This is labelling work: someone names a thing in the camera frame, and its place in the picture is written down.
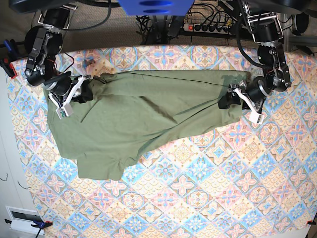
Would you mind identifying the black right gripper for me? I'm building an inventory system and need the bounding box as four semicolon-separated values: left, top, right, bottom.
71;79;93;104

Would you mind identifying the colourful patterned tablecloth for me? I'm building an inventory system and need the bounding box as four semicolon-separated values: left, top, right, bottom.
7;53;317;238

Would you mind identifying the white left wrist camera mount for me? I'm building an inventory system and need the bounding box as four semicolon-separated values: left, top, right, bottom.
227;84;264;124

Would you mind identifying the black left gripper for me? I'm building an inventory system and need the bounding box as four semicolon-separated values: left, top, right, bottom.
218;86;250;110

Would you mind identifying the olive green t-shirt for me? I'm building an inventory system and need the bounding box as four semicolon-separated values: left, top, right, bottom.
47;70;248;180

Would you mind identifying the black cylinder right background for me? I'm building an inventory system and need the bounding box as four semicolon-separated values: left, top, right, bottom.
294;12;309;34

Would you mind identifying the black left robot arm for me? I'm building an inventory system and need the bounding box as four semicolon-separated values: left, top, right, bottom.
218;0;292;113

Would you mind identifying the blue orange clamp lower left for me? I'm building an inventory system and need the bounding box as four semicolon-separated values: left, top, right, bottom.
4;219;53;238

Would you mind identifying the white power strip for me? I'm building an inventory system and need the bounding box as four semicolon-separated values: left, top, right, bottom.
183;23;229;34

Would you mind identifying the white wall outlet box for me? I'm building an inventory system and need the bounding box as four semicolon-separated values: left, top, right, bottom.
5;206;42;235

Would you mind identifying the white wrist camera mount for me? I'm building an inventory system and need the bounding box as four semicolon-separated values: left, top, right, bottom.
227;84;264;124
45;72;92;119

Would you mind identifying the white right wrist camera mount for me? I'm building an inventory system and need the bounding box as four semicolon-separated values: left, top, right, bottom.
45;72;92;119

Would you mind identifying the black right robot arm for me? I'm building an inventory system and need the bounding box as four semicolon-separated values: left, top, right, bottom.
24;6;93;107

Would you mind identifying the orange clamp lower right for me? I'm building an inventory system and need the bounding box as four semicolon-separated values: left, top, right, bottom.
307;220;317;226

